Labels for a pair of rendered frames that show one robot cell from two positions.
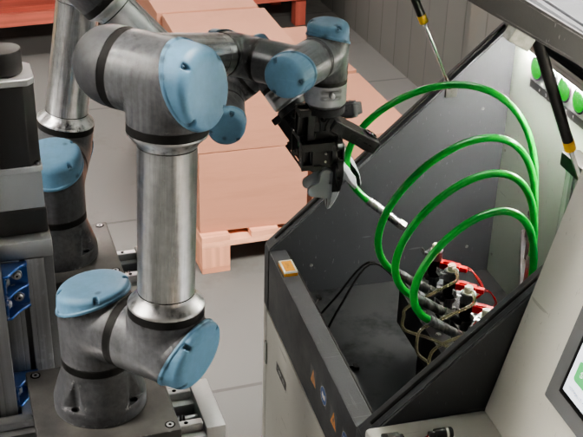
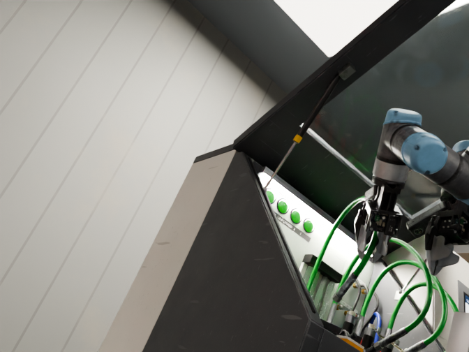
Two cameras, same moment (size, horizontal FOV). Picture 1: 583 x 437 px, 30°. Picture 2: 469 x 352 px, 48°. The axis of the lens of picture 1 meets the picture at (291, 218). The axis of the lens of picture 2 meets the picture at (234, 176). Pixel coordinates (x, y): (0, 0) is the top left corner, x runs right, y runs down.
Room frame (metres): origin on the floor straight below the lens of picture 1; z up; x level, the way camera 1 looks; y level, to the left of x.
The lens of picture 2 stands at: (2.53, 0.94, 0.72)
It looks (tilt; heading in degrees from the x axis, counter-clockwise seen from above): 24 degrees up; 259
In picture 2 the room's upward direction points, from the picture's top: 25 degrees clockwise
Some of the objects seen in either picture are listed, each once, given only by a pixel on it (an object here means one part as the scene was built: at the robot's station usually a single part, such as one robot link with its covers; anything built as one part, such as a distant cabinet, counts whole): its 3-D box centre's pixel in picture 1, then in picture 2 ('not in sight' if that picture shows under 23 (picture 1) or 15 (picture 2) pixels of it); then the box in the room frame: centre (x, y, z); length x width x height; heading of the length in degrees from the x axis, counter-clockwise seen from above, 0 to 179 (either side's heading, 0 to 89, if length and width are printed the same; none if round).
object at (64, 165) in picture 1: (54, 179); not in sight; (1.91, 0.47, 1.20); 0.13 x 0.12 x 0.14; 4
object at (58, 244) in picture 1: (58, 231); not in sight; (1.90, 0.47, 1.09); 0.15 x 0.15 x 0.10
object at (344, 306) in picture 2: not in sight; (348, 311); (1.70, -0.61, 1.20); 0.13 x 0.03 x 0.31; 16
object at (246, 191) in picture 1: (263, 99); not in sight; (4.28, 0.13, 0.41); 1.39 x 0.99 x 0.82; 14
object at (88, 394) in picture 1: (99, 375); not in sight; (1.43, 0.31, 1.09); 0.15 x 0.15 x 0.10
